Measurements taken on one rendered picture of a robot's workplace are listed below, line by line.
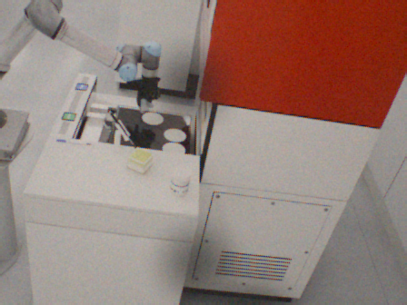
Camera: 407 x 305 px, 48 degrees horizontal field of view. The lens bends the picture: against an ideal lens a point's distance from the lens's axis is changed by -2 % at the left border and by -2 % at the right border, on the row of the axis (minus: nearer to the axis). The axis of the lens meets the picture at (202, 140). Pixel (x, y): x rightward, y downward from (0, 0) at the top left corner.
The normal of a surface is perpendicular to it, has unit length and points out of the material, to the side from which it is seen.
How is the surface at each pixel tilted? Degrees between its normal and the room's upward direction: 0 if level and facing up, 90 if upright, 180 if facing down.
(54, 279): 90
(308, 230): 90
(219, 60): 90
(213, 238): 90
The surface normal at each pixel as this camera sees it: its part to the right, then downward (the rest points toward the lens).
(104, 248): 0.00, 0.58
